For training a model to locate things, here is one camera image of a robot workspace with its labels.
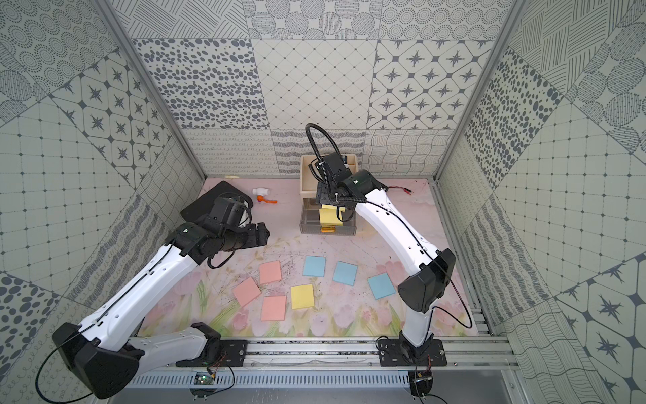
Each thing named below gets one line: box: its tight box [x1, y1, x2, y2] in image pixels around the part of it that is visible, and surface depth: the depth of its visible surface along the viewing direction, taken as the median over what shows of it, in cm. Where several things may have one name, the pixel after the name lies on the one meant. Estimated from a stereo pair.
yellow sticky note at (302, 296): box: [290, 283, 315, 310], surface depth 86 cm
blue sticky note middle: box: [332, 260, 359, 287], surface depth 92 cm
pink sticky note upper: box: [259, 260, 282, 285], surface depth 92 cm
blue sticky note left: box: [302, 255, 327, 277], surface depth 95 cm
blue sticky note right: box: [366, 272, 397, 300], surface depth 90 cm
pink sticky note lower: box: [260, 295, 287, 321], surface depth 84 cm
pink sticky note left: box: [232, 276, 262, 308], surface depth 88 cm
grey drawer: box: [299, 197, 357, 236], surface depth 84 cm
